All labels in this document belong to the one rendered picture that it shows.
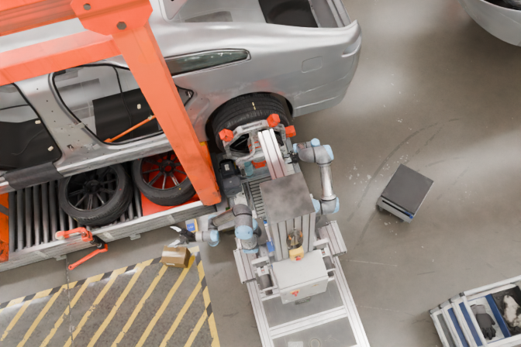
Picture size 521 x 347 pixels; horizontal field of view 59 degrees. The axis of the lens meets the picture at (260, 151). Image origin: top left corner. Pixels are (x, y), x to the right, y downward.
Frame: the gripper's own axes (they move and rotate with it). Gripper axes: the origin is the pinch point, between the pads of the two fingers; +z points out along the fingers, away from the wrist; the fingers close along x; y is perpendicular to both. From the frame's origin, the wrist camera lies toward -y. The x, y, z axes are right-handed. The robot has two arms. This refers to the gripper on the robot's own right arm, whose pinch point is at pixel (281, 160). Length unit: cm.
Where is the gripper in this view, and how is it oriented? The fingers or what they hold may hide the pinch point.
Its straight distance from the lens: 392.3
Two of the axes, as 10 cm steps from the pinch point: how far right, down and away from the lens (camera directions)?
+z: -9.6, 2.6, -0.5
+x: 2.5, 8.5, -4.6
